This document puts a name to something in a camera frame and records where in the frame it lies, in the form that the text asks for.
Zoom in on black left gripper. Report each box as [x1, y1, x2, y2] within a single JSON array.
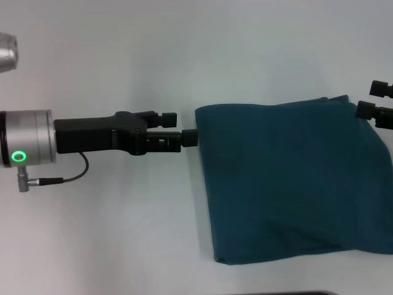
[[53, 109, 200, 157]]

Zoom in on teal t-shirt with white print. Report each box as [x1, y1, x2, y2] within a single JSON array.
[[194, 94, 393, 266]]

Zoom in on left arm cable with plug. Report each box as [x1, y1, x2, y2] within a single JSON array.
[[16, 151, 90, 194]]

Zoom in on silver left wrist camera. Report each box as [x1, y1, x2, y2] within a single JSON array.
[[0, 31, 20, 74]]

